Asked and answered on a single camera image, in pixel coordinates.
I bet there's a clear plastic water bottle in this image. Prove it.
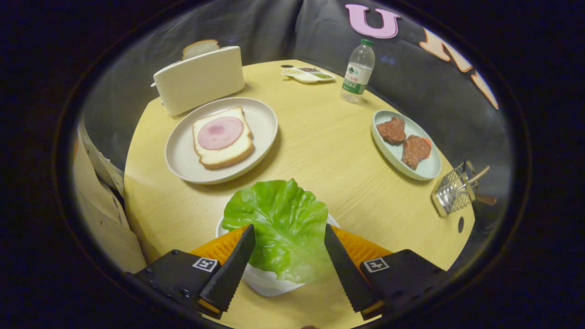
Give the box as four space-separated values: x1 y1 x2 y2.
340 39 376 104

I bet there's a pink ham slice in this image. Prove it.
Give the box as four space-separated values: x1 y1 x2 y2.
197 116 244 150

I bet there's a beige round plate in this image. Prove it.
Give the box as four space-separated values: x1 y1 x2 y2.
165 97 279 185

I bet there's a plain white bread slice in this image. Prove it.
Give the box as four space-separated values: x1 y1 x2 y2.
181 39 221 61

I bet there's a white toaster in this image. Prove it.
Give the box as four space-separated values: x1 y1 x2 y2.
151 46 246 117

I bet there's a black backdrop cloth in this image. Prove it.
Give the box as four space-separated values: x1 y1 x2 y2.
82 0 512 256

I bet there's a light blue oval plate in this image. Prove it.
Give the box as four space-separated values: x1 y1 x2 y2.
371 110 442 181

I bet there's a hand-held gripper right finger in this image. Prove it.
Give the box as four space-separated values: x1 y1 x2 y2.
324 224 451 320

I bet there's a wire mesh utensil basket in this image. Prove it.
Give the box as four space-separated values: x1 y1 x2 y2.
431 161 478 217

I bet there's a white rectangular dish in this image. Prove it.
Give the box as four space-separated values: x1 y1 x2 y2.
216 212 341 297

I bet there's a bread slice with brown crust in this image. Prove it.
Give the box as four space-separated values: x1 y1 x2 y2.
192 106 255 170

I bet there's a green lettuce leaf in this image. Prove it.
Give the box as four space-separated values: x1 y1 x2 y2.
222 179 329 284

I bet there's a brown meat patty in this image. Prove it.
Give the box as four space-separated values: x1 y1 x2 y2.
376 117 407 145
402 135 432 170

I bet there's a white divided condiment dish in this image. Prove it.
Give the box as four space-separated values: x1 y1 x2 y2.
281 67 336 84

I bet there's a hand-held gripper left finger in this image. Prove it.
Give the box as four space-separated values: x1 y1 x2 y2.
126 224 256 319

